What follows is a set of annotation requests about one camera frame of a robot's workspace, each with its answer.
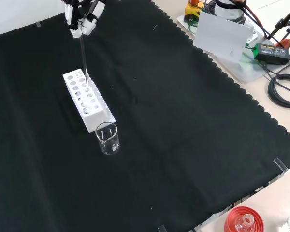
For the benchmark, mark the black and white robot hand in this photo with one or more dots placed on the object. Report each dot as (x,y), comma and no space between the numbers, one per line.
(85,25)

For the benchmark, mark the clear glass rod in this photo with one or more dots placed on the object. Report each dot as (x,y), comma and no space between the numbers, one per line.
(84,60)

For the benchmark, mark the white test tube rack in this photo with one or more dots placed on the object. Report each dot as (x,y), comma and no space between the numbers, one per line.
(94,120)

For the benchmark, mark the clear cloth clip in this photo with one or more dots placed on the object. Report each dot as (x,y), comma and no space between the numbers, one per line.
(280,165)
(162,228)
(38,24)

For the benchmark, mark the yellow stop button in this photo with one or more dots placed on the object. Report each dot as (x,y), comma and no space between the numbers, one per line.
(192,13)

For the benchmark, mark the clear glass beaker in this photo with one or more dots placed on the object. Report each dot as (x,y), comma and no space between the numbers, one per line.
(111,147)

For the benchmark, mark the pale board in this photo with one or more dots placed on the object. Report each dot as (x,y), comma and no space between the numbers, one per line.
(220,36)

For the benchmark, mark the black cloth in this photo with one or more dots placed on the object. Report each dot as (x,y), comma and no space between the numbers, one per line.
(183,120)

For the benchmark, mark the black power adapter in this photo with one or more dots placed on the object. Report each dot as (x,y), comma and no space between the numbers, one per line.
(271,54)

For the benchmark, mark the black tripod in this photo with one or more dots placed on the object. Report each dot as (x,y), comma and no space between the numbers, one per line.
(281,23)

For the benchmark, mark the orange tripod foot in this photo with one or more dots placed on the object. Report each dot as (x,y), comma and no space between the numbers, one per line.
(287,43)

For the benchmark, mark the red ribbed funnel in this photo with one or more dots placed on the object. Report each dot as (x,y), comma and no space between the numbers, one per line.
(232,220)

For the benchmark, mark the small clear glass flask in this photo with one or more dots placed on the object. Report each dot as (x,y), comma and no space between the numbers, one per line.
(242,226)

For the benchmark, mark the grey base plate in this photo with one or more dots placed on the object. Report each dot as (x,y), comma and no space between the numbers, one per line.
(246,70)

